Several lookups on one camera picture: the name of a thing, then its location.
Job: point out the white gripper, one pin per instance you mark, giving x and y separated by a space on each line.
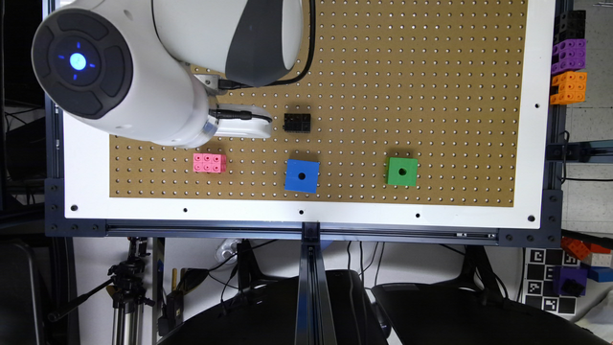
240 120

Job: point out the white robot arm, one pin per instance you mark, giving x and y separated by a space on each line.
125 67

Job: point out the black lego block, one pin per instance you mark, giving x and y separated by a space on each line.
297 122

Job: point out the pink lego block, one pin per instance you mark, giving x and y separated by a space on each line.
209 163

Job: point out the purple block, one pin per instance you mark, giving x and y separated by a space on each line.
569 55

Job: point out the black block stack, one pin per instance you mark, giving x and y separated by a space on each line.
569 25

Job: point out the red orange block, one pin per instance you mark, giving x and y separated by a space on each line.
575 248

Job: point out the blue block on floor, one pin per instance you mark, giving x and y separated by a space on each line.
599 274

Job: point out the blue cube with hole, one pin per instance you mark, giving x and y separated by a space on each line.
301 176

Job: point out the brown pegboard panel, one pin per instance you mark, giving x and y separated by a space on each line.
437 80

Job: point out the green cube with hole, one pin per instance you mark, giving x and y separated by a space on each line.
402 171

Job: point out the black chair left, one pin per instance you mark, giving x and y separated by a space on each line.
267 315

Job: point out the black chair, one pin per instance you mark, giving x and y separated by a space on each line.
431 315
267 315

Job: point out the black chair right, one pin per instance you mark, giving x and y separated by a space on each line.
431 315

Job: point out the fiducial marker board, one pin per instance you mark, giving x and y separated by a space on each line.
538 279

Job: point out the purple cube on marker board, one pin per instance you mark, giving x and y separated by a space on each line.
569 281

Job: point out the black camera tripod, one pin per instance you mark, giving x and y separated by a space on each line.
125 286

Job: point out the dark aluminium table frame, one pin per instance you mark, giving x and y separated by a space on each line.
89 209

